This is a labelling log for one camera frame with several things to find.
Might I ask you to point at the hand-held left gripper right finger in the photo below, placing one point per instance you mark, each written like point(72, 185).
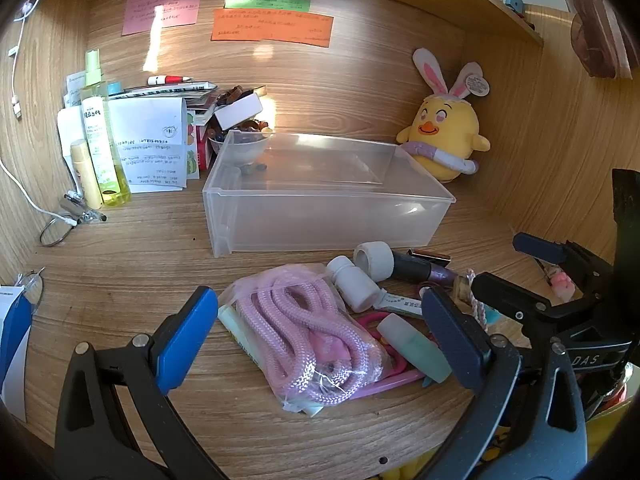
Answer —
point(452, 342)

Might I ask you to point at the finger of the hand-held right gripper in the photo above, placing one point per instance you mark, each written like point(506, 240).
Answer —
point(537, 246)
point(505, 297)

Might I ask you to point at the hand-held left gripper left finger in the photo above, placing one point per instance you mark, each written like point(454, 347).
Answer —
point(186, 340)

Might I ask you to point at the mint green capped tube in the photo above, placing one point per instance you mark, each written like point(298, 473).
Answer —
point(420, 355)

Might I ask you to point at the blue white packet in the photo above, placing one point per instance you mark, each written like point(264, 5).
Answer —
point(405, 305)

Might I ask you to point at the pink scissors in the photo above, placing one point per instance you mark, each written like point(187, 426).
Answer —
point(395, 385)

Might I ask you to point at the purple black cosmetic bottle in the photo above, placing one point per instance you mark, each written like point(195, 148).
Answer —
point(417, 271)

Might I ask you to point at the small white plastic bottle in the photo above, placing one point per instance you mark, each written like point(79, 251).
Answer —
point(355, 285)

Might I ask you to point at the white tape roll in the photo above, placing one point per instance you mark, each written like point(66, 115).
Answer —
point(375, 260)

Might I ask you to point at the clear plastic storage box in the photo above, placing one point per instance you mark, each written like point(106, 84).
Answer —
point(325, 210)

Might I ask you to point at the pink toy charm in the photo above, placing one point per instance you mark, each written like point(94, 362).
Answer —
point(562, 282)

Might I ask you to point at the yellow bag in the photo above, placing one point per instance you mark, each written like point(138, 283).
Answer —
point(612, 440)

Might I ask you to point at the yellow chick plush toy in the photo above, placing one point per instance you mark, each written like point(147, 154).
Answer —
point(445, 125)

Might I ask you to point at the blue white paper bag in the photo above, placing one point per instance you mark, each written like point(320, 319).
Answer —
point(12, 350)

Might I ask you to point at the metal binder clips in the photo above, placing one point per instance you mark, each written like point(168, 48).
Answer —
point(75, 205)

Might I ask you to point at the fruit print box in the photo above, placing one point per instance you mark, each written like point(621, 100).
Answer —
point(200, 152)

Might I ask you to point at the cream tube bottle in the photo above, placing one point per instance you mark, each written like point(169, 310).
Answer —
point(87, 175)

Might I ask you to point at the white paper sheet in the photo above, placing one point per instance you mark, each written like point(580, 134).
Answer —
point(150, 150)

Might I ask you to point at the clear bowl of trinkets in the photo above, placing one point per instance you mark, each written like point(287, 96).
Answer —
point(240, 152)

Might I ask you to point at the yellow spray bottle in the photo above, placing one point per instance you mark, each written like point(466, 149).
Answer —
point(102, 145)

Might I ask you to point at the brown bag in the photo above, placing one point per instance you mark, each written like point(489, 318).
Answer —
point(600, 30)

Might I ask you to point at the white card box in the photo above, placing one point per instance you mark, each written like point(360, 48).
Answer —
point(237, 111)

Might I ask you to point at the wooden shelf board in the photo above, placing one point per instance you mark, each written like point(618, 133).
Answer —
point(490, 5)

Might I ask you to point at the teal toy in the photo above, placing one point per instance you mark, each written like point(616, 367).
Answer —
point(514, 0)

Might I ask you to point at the stack of booklets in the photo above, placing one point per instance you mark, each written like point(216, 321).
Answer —
point(170, 92)

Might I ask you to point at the red white pen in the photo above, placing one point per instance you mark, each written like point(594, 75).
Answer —
point(170, 79)

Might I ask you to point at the orange sticky note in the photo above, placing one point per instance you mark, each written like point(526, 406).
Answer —
point(272, 27)

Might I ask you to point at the pink sticky note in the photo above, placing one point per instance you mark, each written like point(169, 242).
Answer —
point(162, 7)

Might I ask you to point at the green sticky note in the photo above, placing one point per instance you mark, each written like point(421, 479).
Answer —
point(267, 3)

